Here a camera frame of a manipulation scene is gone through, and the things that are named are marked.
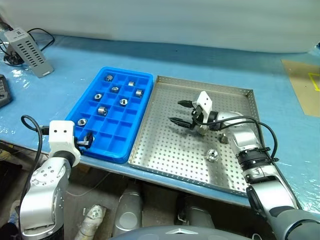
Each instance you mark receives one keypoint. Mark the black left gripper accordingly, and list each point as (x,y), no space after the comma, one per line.
(77,144)

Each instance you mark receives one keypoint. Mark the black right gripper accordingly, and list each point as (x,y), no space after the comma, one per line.
(197,116)

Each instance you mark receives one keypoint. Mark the metal nut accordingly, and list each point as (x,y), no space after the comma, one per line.
(115,89)
(212,155)
(98,96)
(82,122)

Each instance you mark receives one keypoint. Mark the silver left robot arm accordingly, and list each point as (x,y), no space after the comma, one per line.
(42,185)

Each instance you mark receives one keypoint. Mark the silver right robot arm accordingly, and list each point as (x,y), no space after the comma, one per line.
(246,140)

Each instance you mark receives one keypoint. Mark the blue compartment tray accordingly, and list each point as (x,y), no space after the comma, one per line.
(117,140)

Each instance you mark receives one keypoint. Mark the perforated metal tray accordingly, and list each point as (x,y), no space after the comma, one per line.
(162,150)

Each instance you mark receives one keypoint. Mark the metal nut on metal tray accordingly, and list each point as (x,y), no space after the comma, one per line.
(212,155)

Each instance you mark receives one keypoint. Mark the white wrapped floor object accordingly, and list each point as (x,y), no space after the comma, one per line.
(93,215)

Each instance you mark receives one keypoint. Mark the grey left robot leg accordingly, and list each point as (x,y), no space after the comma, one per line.
(128,212)

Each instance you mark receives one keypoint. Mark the grey robot leg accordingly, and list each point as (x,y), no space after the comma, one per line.
(128,212)
(197,217)

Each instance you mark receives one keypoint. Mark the black electronic device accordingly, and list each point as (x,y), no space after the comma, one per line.
(3,95)

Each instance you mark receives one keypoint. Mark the grey right robot leg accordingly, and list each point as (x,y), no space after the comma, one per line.
(197,217)

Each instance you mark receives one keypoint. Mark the grey vented power supply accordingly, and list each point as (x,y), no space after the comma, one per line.
(27,50)

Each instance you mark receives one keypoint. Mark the brown cardboard mat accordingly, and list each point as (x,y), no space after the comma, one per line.
(300,95)

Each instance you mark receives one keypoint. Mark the grey robot torso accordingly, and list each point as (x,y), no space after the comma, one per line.
(162,235)

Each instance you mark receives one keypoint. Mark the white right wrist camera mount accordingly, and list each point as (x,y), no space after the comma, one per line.
(205,100)

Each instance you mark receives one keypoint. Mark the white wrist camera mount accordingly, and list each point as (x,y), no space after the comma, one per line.
(205,100)
(61,135)

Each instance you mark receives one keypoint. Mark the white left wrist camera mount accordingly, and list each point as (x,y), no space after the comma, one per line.
(61,135)

